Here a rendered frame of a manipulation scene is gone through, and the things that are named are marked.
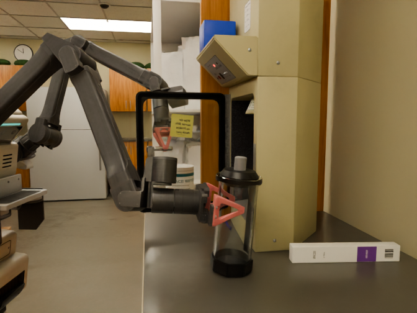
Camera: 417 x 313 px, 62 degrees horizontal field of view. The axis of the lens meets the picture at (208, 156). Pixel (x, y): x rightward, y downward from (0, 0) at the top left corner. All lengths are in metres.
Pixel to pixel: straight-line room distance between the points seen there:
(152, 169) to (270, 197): 0.34
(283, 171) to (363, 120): 0.42
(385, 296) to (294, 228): 0.29
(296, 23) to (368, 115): 0.43
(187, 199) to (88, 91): 0.36
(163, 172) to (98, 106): 0.23
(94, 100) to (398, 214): 0.90
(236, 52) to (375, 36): 0.52
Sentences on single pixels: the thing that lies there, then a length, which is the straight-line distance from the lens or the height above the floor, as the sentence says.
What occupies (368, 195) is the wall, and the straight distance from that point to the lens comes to 1.26.
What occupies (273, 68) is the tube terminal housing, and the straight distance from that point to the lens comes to 0.94.
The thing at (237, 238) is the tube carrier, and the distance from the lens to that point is 0.80.
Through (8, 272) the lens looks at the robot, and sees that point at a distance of 1.42.
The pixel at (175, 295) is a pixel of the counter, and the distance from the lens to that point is 0.77.
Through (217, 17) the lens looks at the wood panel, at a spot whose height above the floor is 1.66.
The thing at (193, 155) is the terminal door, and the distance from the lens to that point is 1.19.
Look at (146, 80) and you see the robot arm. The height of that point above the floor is 1.44.
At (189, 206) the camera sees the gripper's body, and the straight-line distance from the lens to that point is 0.78.
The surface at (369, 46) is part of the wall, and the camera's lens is 1.29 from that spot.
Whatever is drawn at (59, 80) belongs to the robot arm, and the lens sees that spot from 1.51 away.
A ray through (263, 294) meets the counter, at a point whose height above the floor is 0.94.
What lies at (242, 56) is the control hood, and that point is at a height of 1.46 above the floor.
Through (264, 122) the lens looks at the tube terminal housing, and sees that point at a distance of 0.93.
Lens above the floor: 1.30
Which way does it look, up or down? 6 degrees down
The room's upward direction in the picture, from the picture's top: straight up
